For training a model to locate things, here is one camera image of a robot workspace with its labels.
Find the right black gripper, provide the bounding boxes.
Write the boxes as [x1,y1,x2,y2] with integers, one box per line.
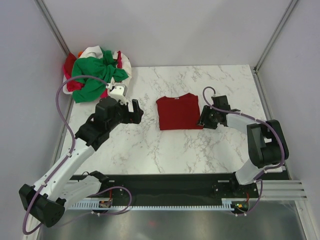
[196,105,219,130]

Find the dark red t shirt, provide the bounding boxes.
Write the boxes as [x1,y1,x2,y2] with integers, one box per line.
[156,93,203,131]

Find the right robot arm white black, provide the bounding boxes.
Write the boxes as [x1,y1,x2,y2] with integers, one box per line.
[197,95,289,197]

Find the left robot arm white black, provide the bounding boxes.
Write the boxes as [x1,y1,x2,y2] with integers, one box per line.
[18,96,144,228]

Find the green t shirt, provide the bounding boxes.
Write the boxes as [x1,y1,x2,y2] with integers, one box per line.
[71,49,130,104]

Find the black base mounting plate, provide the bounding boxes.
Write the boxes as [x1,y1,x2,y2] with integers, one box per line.
[69,173,261,207]

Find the pink magenta t shirt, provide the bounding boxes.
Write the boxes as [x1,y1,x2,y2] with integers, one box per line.
[62,80,84,95]

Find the cream white t shirt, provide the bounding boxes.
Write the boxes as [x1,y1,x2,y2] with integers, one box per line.
[62,45,132,103]

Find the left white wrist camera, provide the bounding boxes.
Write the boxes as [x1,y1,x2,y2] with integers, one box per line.
[108,83,128,105]

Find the white slotted cable duct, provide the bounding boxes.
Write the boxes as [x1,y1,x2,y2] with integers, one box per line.
[69,198,250,211]

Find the left aluminium frame post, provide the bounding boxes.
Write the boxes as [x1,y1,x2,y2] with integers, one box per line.
[34,0,70,56]

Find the aluminium frame post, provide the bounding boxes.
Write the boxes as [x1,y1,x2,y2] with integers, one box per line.
[34,0,70,56]
[252,0,300,75]

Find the right aluminium frame post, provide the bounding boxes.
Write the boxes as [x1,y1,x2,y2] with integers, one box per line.
[252,0,300,75]

